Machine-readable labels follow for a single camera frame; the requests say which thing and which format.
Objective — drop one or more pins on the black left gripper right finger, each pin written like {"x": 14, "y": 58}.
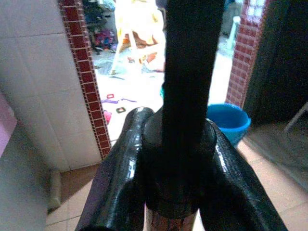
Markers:
{"x": 237, "y": 178}

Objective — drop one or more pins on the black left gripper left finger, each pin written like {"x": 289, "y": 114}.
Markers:
{"x": 120, "y": 173}

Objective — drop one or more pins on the blue plastic bucket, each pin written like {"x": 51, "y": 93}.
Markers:
{"x": 228, "y": 122}

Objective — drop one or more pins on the red brick tile pillar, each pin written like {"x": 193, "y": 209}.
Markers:
{"x": 86, "y": 79}
{"x": 245, "y": 50}

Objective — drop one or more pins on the colourful toy pile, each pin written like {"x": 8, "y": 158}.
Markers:
{"x": 104, "y": 39}

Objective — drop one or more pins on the green square toy frame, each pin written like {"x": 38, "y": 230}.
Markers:
{"x": 120, "y": 110}

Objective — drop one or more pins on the red square toy frame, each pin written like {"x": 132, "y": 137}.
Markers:
{"x": 110, "y": 96}

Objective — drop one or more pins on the grey metal frame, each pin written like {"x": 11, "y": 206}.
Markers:
{"x": 296, "y": 116}

